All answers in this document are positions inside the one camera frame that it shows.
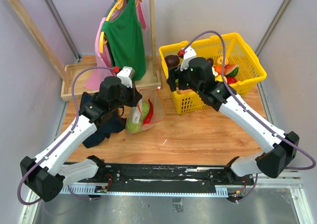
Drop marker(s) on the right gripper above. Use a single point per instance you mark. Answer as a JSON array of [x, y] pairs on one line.
[[173, 74]]

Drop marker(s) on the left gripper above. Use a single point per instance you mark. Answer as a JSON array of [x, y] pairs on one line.
[[135, 96]]

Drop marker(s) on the clear zip top bag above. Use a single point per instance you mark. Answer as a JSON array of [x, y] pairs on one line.
[[159, 107]]

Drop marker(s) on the red toy chili pepper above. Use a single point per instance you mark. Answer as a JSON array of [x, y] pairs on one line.
[[150, 113]]

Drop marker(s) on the green toy cabbage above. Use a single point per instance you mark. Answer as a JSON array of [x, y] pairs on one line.
[[134, 122]]

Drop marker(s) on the yellow plastic shopping basket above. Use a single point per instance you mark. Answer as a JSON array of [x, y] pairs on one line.
[[230, 46]]

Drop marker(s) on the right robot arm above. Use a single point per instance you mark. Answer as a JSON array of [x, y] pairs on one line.
[[275, 153]]

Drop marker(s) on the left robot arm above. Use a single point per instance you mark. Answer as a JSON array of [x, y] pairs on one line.
[[46, 175]]

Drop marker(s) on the green tank top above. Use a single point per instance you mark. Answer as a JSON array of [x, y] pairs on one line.
[[125, 39]]

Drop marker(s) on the dark navy cloth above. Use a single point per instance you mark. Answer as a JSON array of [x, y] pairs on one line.
[[104, 132]]

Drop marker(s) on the pink shirt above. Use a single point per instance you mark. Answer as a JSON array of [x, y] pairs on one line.
[[103, 60]]

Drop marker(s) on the red toy apple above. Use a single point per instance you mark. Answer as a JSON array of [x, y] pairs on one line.
[[231, 80]]

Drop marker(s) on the toy watermelon slice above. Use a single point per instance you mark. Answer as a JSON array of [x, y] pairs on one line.
[[231, 70]]

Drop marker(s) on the yellow clothes hanger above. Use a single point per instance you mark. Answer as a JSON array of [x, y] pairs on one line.
[[114, 11]]

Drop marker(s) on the wooden clothes rack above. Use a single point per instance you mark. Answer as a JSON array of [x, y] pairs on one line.
[[151, 80]]

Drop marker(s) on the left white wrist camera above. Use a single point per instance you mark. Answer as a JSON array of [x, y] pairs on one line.
[[125, 75]]

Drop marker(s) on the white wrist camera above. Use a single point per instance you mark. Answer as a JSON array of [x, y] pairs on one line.
[[187, 54], [125, 75]]

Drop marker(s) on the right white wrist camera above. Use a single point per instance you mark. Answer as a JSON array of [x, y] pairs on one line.
[[187, 54]]

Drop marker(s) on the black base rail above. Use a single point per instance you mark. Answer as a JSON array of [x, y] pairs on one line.
[[167, 180]]

